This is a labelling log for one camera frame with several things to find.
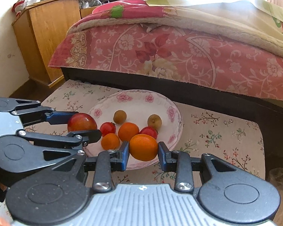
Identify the orange tangerine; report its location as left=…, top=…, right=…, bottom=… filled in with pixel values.
left=118, top=122, right=140, bottom=142
left=129, top=134, right=158, bottom=162
left=101, top=133, right=120, bottom=150

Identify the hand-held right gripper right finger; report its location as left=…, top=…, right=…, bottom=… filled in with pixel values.
left=158, top=142, right=248, bottom=192

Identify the wooden cabinet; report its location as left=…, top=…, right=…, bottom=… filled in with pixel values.
left=12, top=0, right=151, bottom=87

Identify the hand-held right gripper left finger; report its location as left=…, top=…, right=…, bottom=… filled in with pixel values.
left=46, top=141, right=130, bottom=192

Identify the green cartoon quilt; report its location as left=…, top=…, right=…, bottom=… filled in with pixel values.
left=145, top=0, right=283, bottom=64

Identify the bed with floral quilt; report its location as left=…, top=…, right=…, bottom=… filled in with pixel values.
left=48, top=0, right=283, bottom=103

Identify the white floral plate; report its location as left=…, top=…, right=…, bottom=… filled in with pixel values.
left=86, top=89, right=182, bottom=170

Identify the grey cloth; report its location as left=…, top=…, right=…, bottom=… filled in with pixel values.
left=78, top=0, right=102, bottom=8

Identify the brown longan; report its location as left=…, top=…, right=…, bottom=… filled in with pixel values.
left=148, top=114, right=162, bottom=130
left=113, top=110, right=127, bottom=124

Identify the large red apple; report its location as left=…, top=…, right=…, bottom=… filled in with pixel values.
left=67, top=113, right=98, bottom=133

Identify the translucent plastic bag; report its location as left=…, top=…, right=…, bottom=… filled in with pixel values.
left=268, top=167, right=283, bottom=198

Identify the red white plush toy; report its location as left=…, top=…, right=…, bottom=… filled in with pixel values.
left=12, top=0, right=26, bottom=17

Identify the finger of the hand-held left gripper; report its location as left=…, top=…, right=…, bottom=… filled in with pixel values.
left=18, top=129, right=102, bottom=167
left=11, top=99, right=72, bottom=126

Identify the small red tomato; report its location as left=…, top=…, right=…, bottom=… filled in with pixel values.
left=140, top=126, right=158, bottom=140
left=100, top=122, right=116, bottom=137

